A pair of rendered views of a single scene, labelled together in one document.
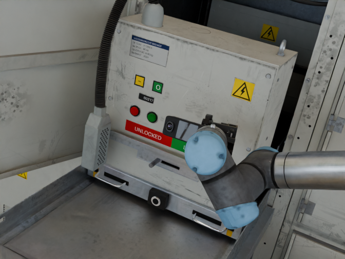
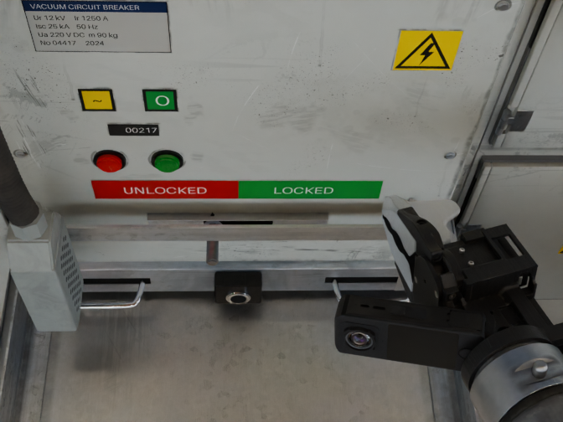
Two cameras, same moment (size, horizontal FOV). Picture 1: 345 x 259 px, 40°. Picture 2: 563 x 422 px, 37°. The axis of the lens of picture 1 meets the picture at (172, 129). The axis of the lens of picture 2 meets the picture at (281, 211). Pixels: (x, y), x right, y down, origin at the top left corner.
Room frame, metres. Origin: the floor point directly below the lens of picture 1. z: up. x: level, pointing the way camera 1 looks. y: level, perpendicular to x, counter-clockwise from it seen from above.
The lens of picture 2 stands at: (0.75, 0.20, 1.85)
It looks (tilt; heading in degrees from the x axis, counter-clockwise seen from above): 57 degrees down; 332
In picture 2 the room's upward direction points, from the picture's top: 5 degrees clockwise
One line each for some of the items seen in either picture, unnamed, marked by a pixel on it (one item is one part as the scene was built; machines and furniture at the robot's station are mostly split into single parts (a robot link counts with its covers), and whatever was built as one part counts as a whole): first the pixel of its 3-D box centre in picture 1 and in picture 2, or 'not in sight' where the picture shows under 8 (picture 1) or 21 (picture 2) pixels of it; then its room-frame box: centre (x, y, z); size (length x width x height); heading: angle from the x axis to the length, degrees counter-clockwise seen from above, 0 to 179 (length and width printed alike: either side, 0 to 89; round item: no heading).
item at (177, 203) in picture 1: (163, 193); (238, 264); (1.26, -0.01, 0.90); 0.54 x 0.05 x 0.06; 68
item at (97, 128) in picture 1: (97, 139); (47, 266); (1.26, 0.22, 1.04); 0.08 x 0.05 x 0.17; 158
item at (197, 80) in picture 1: (174, 123); (238, 157); (1.24, 0.00, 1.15); 0.48 x 0.01 x 0.48; 68
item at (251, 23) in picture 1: (268, 35); not in sight; (2.06, -0.33, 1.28); 0.58 x 0.02 x 0.19; 68
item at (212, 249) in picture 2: (155, 159); (212, 236); (1.23, 0.03, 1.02); 0.06 x 0.02 x 0.04; 158
